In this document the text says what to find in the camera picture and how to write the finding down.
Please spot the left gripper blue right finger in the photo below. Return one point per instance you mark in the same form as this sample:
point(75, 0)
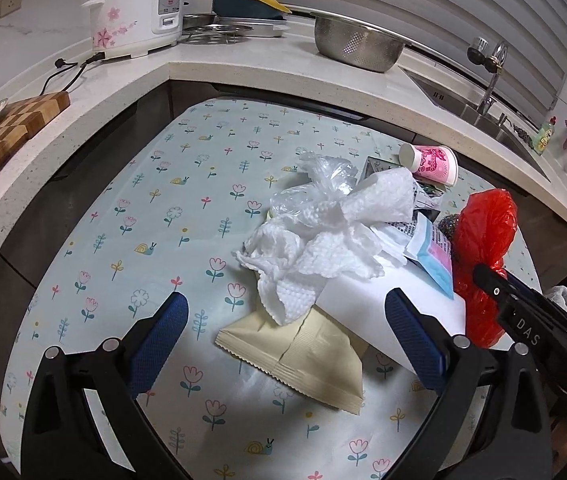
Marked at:
point(421, 338)

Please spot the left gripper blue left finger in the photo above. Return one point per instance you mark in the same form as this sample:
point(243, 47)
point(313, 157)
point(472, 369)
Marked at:
point(154, 340)

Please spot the blue pink white wrapper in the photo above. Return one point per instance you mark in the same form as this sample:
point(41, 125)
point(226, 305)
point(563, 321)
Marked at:
point(431, 249)

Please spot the beige paper bag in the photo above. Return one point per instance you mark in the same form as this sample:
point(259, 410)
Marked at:
point(315, 355)

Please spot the white paper towel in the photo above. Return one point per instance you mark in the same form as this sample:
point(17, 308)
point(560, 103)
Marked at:
point(296, 256)

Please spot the steel wool scrubber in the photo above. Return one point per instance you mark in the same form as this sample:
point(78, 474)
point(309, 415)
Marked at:
point(448, 225)

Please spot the red plastic bag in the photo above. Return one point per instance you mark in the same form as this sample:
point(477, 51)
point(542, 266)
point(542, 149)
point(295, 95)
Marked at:
point(485, 230)

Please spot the clear plastic bag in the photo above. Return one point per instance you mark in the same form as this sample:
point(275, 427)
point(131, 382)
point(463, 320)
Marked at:
point(327, 178)

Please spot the pink white paper cup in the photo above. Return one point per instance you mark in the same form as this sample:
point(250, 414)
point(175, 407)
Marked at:
point(438, 164)

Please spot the trash bin with liner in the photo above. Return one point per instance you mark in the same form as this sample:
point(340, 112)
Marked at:
point(558, 295)

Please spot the chrome kitchen faucet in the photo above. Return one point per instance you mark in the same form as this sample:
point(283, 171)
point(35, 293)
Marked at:
point(493, 61)

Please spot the floral pale green tablecloth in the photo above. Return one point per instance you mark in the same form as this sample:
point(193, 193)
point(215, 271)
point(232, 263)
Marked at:
point(173, 221)

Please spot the green dish soap bottle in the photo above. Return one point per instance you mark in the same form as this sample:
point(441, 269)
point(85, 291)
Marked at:
point(543, 136)

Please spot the checkered wooden cutting board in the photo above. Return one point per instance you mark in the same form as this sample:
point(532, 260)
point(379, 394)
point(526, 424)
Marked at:
point(22, 120)

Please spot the stainless steel sink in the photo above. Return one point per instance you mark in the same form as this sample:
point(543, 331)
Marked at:
point(499, 129)

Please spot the round steel steamer rack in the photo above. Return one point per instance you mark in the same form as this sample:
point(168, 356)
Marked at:
point(208, 28)

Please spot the white floral rice cooker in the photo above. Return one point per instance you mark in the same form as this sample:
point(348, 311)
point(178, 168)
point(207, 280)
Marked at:
point(134, 27)

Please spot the steel colander bowl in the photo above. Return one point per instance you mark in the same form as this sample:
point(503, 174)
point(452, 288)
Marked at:
point(356, 43)

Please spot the yellow blue plastic basin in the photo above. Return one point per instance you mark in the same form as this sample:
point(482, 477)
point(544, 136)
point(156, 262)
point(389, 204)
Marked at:
point(269, 9)

